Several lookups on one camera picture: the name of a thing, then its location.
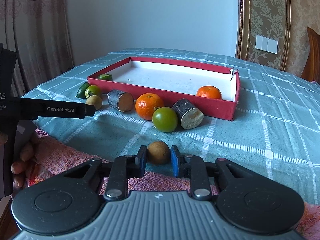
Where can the orange tangerine outside box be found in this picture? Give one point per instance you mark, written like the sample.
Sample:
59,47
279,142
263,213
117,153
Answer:
146,104

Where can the orange tangerine in box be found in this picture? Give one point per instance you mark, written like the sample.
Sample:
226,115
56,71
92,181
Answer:
210,92

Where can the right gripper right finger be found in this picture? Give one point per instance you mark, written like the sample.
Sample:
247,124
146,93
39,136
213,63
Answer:
191,167

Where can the green whole cucumber piece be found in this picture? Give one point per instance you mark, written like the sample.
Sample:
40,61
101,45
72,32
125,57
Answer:
81,93

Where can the small green tomato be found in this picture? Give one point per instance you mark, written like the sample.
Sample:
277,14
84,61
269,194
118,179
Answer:
92,90

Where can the gold framed wall panel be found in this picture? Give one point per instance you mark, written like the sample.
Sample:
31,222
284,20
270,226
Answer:
267,18

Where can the white wall switch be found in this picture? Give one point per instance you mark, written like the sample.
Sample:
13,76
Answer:
266,44

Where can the cut green cucumber piece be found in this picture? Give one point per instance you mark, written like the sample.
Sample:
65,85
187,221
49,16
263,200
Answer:
107,77

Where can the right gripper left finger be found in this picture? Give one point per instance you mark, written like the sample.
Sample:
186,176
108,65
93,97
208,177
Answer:
120,171

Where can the large green tomato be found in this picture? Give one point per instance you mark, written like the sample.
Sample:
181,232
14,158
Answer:
165,119

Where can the wooden headboard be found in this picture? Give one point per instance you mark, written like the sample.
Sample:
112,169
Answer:
311,69

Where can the red shallow cardboard box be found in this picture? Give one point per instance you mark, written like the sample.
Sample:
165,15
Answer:
173,80

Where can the person's left hand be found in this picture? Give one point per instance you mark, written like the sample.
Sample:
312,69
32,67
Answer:
20,166

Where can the pink towel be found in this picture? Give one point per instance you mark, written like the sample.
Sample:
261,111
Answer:
53,157

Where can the teal plaid bedsheet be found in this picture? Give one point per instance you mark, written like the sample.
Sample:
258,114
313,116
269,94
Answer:
275,131

